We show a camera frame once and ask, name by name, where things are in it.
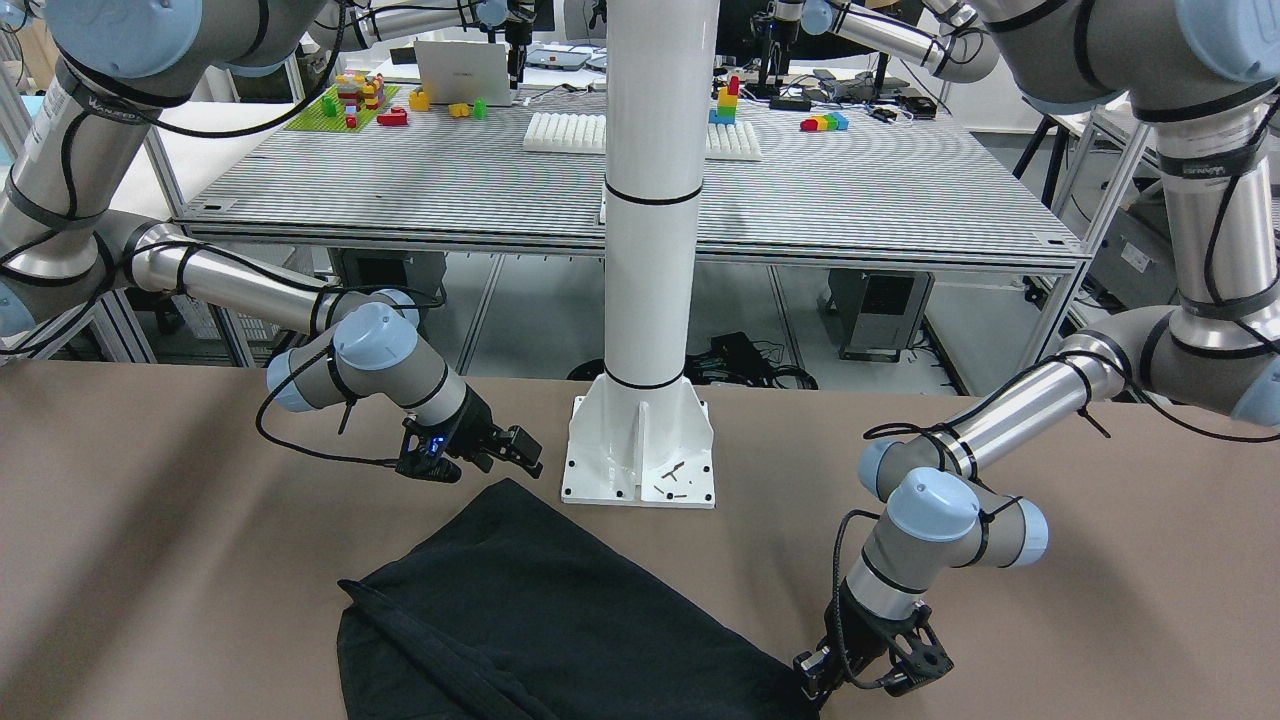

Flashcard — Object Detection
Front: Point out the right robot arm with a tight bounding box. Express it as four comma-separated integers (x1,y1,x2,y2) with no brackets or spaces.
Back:
3,1,541,483

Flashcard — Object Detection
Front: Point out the green lego baseplate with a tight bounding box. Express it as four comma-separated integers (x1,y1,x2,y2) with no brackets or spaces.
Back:
283,85,401,133

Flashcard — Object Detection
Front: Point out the black printed t-shirt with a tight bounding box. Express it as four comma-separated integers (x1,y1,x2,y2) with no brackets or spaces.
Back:
335,480,818,719

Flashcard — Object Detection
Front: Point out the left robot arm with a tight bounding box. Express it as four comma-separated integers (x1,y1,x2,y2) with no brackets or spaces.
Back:
794,1,1277,705

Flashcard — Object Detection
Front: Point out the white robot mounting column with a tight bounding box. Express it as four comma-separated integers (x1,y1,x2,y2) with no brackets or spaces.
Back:
561,1,719,509

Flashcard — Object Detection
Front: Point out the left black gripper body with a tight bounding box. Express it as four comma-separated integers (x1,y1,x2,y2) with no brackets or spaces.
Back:
826,582,925,691

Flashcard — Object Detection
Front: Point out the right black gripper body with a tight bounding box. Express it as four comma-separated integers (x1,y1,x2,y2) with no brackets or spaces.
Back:
430,389,504,471

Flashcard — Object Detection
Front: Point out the white laptop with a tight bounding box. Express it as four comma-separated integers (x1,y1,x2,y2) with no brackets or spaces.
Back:
413,41,515,108

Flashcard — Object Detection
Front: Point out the grey slatted work table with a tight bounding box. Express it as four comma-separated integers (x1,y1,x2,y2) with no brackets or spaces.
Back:
177,92,1084,378

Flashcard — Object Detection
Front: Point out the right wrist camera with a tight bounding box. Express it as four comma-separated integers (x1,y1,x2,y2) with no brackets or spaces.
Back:
394,416,462,484

